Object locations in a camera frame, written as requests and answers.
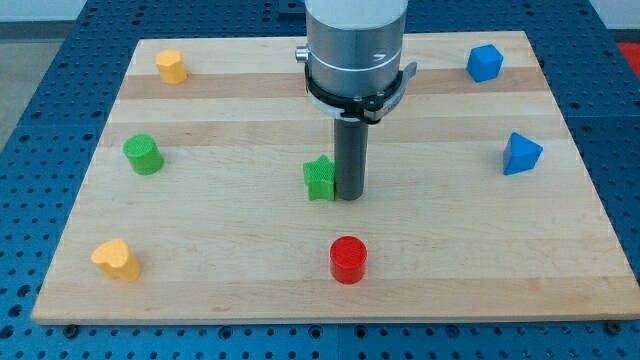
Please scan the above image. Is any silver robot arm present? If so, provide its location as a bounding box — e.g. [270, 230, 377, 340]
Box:
[304, 0, 408, 99]

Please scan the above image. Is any green star block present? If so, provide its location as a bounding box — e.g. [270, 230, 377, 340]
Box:
[303, 155, 335, 201]

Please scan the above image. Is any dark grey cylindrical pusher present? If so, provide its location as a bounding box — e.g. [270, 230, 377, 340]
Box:
[334, 119, 368, 201]

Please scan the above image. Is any red cylinder block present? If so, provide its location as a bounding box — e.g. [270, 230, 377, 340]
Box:
[329, 236, 368, 285]

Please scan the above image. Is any wooden board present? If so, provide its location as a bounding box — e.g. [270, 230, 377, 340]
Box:
[32, 31, 639, 325]

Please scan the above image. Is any green cylinder block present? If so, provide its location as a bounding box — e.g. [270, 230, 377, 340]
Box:
[123, 134, 164, 175]

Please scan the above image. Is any yellow hexagon block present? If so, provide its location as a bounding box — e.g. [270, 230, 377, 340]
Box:
[156, 49, 188, 84]

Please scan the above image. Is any blue cube block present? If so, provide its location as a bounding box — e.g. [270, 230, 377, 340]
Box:
[466, 44, 504, 82]

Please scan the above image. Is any blue triangle block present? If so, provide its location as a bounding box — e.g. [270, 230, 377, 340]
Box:
[503, 132, 543, 176]

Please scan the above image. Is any yellow heart block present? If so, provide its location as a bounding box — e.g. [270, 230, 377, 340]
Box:
[91, 238, 141, 282]

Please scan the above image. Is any black clamp ring with lever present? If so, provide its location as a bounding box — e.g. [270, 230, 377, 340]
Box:
[303, 61, 419, 125]

